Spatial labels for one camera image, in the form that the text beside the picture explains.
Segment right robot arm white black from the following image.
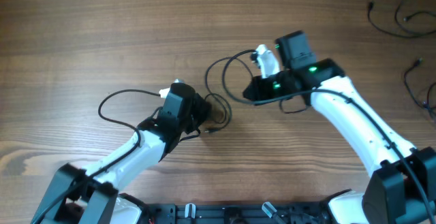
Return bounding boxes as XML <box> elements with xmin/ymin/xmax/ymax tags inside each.
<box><xmin>243</xmin><ymin>31</ymin><xmax>435</xmax><ymax>223</ymax></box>

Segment black usb cable edge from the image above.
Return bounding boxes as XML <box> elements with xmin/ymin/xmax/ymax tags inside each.
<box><xmin>403</xmin><ymin>57</ymin><xmax>436</xmax><ymax>123</ymax></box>

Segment black usb cables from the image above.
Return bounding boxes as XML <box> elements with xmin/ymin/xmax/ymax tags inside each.
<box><xmin>203</xmin><ymin>56</ymin><xmax>255</xmax><ymax>135</ymax></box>

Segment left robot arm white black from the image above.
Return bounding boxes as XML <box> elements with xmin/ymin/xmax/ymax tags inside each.
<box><xmin>32</xmin><ymin>82</ymin><xmax>212</xmax><ymax>223</ymax></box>

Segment black usb cable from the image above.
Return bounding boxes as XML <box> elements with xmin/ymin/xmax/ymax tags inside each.
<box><xmin>367</xmin><ymin>0</ymin><xmax>436</xmax><ymax>39</ymax></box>

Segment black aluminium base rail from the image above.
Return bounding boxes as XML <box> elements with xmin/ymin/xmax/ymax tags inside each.
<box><xmin>138</xmin><ymin>202</ymin><xmax>333</xmax><ymax>224</ymax></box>

